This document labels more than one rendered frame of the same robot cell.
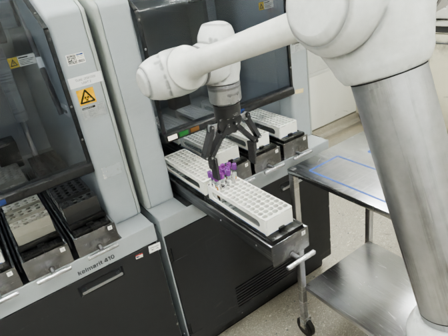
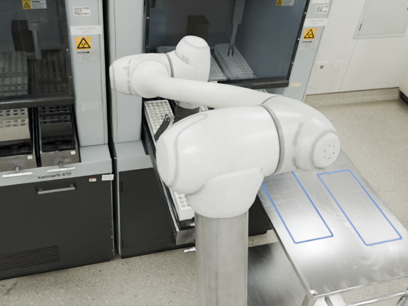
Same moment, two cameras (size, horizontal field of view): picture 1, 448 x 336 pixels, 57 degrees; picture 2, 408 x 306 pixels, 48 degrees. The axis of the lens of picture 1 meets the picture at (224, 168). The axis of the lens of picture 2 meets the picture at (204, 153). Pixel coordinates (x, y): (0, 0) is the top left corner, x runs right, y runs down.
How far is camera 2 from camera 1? 53 cm
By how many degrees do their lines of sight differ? 15
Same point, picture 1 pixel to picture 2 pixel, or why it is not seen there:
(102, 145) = (87, 84)
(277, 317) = not seen: hidden behind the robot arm
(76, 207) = (51, 125)
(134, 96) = (127, 52)
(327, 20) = (164, 175)
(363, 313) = (257, 296)
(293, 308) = not seen: hidden behind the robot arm
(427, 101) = (227, 239)
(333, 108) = (373, 76)
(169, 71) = (132, 80)
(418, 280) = not seen: outside the picture
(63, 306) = (20, 196)
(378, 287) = (283, 280)
